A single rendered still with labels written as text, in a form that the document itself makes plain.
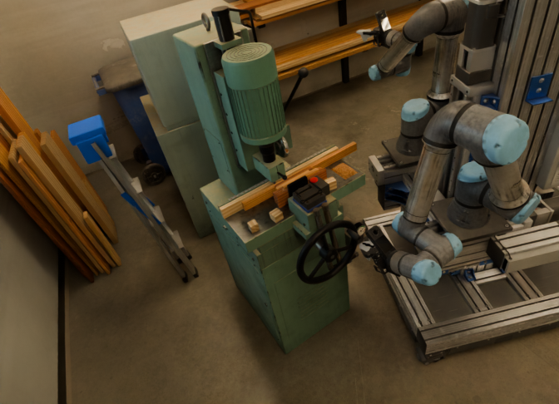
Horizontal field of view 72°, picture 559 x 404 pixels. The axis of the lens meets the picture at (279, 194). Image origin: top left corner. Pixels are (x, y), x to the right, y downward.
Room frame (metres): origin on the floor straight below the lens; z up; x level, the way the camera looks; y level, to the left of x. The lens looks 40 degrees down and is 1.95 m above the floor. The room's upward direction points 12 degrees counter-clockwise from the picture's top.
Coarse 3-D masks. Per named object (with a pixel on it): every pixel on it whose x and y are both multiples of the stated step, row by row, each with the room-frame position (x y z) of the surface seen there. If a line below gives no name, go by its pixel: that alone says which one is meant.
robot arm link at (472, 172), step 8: (464, 168) 1.01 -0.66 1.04; (472, 168) 1.00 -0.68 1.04; (480, 168) 0.99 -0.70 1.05; (464, 176) 0.98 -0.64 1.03; (472, 176) 0.96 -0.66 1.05; (480, 176) 0.95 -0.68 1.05; (464, 184) 0.97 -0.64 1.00; (472, 184) 0.95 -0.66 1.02; (480, 184) 0.94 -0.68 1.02; (488, 184) 0.92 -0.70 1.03; (456, 192) 1.01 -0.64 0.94; (464, 192) 0.97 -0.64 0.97; (472, 192) 0.94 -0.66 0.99; (480, 192) 0.92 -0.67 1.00; (464, 200) 0.96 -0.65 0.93; (472, 200) 0.94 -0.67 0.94; (480, 200) 0.91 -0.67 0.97
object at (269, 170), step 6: (252, 156) 1.32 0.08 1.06; (258, 156) 1.31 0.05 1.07; (276, 156) 1.28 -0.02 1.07; (258, 162) 1.28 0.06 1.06; (264, 162) 1.26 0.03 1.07; (276, 162) 1.24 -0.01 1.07; (282, 162) 1.23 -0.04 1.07; (258, 168) 1.30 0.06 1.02; (264, 168) 1.24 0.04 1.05; (270, 168) 1.21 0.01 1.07; (276, 168) 1.22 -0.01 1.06; (282, 168) 1.23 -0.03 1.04; (264, 174) 1.26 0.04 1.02; (270, 174) 1.21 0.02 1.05; (276, 174) 1.22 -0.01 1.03; (282, 174) 1.23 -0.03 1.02; (270, 180) 1.21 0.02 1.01
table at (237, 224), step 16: (336, 176) 1.29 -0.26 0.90; (352, 176) 1.27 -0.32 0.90; (336, 192) 1.20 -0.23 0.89; (256, 208) 1.19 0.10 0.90; (272, 208) 1.17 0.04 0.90; (288, 208) 1.15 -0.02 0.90; (240, 224) 1.11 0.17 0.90; (272, 224) 1.08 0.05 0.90; (288, 224) 1.09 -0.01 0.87; (240, 240) 1.05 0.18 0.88; (256, 240) 1.03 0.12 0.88
